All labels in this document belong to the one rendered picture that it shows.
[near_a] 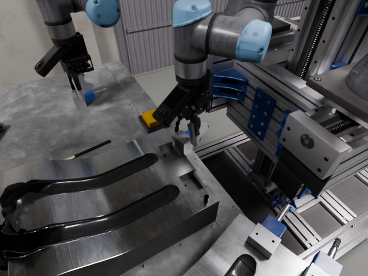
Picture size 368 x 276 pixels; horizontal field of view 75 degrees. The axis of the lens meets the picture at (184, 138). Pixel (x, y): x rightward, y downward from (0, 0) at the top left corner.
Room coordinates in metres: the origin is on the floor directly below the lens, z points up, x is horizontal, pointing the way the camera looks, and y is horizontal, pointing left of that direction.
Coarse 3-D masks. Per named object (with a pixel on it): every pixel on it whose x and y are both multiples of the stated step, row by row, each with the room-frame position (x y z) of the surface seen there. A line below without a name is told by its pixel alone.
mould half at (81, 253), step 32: (64, 160) 0.36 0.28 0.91; (96, 160) 0.38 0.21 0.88; (128, 160) 0.38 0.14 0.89; (160, 160) 0.37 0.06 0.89; (96, 192) 0.29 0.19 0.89; (128, 192) 0.29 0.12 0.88; (0, 224) 0.23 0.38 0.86; (32, 224) 0.19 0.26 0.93; (128, 224) 0.22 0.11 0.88; (160, 224) 0.22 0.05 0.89; (192, 224) 0.23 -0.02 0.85; (32, 256) 0.14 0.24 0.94; (64, 256) 0.14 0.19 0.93; (96, 256) 0.15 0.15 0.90; (128, 256) 0.16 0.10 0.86
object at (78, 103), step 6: (72, 90) 0.73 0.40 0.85; (90, 90) 0.75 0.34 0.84; (96, 90) 0.76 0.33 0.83; (102, 90) 0.77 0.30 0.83; (72, 96) 0.69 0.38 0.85; (78, 96) 0.69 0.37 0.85; (90, 96) 0.72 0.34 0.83; (72, 102) 0.71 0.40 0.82; (78, 102) 0.69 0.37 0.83; (84, 102) 0.70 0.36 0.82; (78, 108) 0.69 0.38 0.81
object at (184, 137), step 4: (180, 132) 0.51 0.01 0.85; (184, 132) 0.51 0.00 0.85; (188, 132) 0.53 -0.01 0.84; (172, 136) 0.50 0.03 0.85; (176, 136) 0.49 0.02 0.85; (180, 136) 0.49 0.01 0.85; (184, 136) 0.49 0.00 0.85; (188, 136) 0.49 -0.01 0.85; (176, 140) 0.49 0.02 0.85; (180, 140) 0.48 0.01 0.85; (184, 140) 0.48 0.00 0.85; (188, 140) 0.48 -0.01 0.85; (200, 140) 0.52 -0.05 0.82; (176, 144) 0.49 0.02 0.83; (180, 144) 0.47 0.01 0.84; (184, 144) 0.46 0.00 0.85; (188, 144) 0.48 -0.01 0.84; (180, 148) 0.47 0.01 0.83; (184, 148) 0.46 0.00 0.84; (188, 148) 0.48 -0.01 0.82; (192, 148) 0.49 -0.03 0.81; (180, 152) 0.47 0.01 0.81; (184, 152) 0.46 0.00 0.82; (188, 152) 0.48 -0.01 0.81
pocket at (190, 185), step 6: (186, 174) 0.34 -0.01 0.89; (192, 174) 0.35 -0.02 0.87; (186, 180) 0.34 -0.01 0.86; (192, 180) 0.34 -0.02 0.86; (198, 180) 0.33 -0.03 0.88; (186, 186) 0.32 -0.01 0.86; (192, 186) 0.32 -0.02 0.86; (198, 186) 0.32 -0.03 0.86; (204, 186) 0.31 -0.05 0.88; (192, 192) 0.30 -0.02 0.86
